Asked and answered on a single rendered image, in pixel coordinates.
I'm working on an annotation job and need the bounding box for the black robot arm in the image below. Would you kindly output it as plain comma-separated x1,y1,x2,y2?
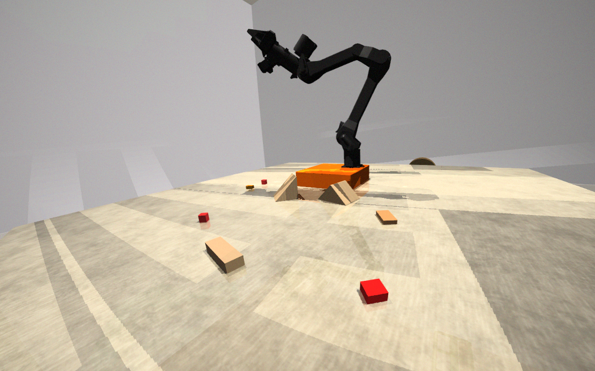
257,34,391,168

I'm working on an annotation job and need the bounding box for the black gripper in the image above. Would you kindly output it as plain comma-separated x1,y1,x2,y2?
247,29,290,67

